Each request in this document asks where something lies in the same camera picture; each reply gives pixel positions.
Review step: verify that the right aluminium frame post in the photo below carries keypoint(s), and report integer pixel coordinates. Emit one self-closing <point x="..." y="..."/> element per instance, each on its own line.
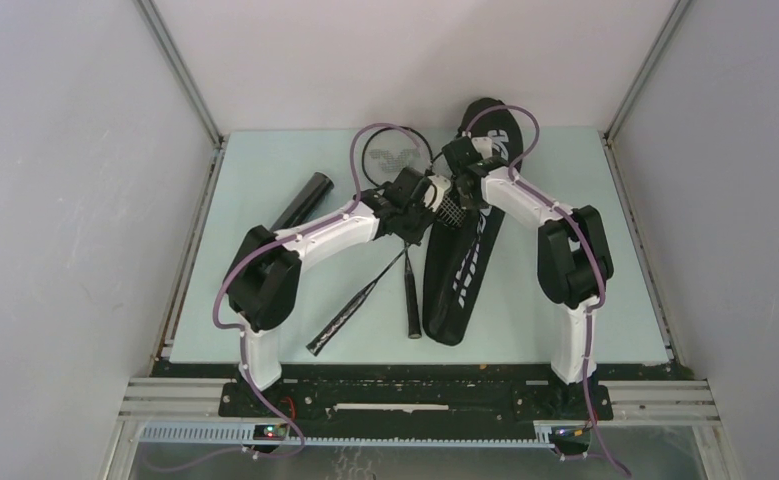
<point x="668" y="30"/>

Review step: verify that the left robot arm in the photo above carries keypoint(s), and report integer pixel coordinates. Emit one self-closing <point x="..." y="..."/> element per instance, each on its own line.
<point x="262" y="284"/>

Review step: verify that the black shuttlecock tube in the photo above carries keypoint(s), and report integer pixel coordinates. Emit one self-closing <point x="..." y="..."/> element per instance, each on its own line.
<point x="305" y="203"/>

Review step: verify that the right controller board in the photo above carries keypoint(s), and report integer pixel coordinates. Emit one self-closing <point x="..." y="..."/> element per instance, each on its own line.
<point x="570" y="435"/>

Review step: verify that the controller board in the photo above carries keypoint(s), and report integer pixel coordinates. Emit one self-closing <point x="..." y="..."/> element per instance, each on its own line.
<point x="570" y="435"/>
<point x="270" y="432"/>

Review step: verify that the aluminium frame post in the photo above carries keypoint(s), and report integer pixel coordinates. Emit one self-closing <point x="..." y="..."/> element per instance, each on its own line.
<point x="668" y="30"/>
<point x="155" y="21"/>

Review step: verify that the left controller board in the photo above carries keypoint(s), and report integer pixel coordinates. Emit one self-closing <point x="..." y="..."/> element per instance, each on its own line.
<point x="270" y="432"/>

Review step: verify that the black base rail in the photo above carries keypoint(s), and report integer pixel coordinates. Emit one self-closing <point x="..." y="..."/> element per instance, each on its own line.
<point x="418" y="402"/>

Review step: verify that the left aluminium frame post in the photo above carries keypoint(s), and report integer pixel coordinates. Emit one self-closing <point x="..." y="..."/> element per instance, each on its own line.
<point x="155" y="21"/>

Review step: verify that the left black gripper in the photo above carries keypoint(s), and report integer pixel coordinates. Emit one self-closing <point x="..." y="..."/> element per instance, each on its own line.
<point x="417" y="236"/>

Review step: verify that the black racket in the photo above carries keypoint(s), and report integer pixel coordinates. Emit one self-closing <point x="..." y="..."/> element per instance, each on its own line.
<point x="381" y="160"/>
<point x="362" y="298"/>

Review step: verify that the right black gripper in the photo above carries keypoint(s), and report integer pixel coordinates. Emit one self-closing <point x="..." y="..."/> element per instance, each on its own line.
<point x="472" y="203"/>

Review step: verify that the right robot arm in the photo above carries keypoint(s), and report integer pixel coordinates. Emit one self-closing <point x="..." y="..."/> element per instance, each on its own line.
<point x="573" y="258"/>

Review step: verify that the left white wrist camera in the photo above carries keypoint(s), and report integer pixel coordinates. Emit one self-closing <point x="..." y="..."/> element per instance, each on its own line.
<point x="436" y="192"/>

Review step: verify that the black racket bag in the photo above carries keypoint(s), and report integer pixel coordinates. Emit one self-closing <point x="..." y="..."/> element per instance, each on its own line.
<point x="458" y="254"/>

